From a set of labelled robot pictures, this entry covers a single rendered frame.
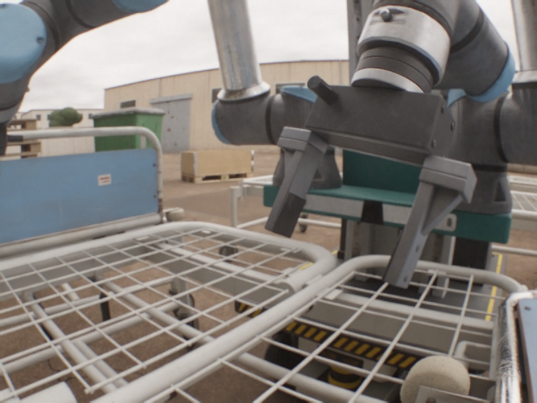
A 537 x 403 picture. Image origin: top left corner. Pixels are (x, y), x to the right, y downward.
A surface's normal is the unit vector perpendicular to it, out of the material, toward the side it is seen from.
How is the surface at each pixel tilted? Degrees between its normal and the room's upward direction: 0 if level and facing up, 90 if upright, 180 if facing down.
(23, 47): 74
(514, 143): 115
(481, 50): 123
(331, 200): 90
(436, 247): 90
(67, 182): 90
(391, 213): 90
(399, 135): 67
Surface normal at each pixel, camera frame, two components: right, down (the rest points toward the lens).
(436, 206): -0.64, -0.28
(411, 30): -0.16, -0.08
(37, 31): 0.71, -0.12
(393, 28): -0.44, -0.18
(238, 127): -0.32, 0.58
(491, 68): 0.11, 0.73
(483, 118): -0.87, -0.09
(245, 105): 0.09, 0.56
